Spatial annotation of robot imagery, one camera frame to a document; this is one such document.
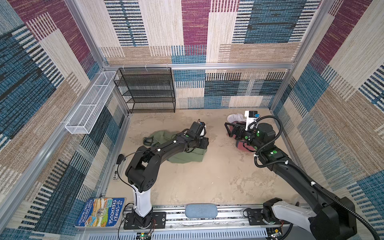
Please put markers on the small black handheld device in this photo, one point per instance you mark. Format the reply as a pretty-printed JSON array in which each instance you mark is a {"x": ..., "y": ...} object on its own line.
[{"x": 118, "y": 167}]

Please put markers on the olive green cloth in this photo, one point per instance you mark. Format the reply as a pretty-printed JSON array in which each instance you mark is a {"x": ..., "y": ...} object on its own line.
[{"x": 160, "y": 137}]

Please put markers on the maroon red cloth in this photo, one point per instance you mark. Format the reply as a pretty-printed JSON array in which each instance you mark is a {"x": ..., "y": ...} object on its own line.
[{"x": 240, "y": 143}]

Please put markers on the colourful treehouse book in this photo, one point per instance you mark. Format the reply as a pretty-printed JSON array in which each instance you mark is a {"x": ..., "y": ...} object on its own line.
[{"x": 101, "y": 213}]

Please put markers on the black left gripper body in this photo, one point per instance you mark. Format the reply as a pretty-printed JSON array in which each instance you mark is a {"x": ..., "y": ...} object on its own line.
[{"x": 200, "y": 143}]

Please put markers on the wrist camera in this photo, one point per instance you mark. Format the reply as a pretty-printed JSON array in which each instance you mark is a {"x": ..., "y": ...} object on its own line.
[
  {"x": 201, "y": 131},
  {"x": 251, "y": 120}
]

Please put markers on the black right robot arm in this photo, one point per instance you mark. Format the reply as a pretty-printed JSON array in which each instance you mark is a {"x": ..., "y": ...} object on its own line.
[{"x": 332, "y": 218}]

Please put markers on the black mesh wire shelf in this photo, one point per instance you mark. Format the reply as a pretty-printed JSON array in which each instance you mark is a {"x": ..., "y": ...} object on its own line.
[{"x": 147, "y": 90}]

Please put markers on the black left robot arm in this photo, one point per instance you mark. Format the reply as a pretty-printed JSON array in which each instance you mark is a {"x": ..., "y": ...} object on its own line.
[{"x": 142, "y": 171}]

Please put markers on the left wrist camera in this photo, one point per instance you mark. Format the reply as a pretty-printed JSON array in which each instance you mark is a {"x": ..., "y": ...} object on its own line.
[{"x": 201, "y": 131}]

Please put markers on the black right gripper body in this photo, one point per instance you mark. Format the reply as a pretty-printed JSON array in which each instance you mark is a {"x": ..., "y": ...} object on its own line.
[{"x": 242, "y": 134}]

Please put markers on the white wire wall basket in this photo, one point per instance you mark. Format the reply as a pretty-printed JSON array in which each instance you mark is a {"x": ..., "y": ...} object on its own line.
[{"x": 87, "y": 113}]

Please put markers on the grey oval pad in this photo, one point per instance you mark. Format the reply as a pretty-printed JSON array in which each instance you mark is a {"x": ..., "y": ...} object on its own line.
[{"x": 201, "y": 211}]

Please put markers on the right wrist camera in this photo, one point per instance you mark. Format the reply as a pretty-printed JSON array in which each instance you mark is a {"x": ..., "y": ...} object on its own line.
[{"x": 251, "y": 120}]

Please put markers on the white cloth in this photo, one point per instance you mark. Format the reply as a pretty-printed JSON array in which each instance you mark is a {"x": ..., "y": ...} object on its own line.
[{"x": 236, "y": 118}]

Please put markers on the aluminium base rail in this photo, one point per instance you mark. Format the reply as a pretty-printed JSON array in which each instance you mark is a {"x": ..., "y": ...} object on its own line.
[{"x": 233, "y": 222}]

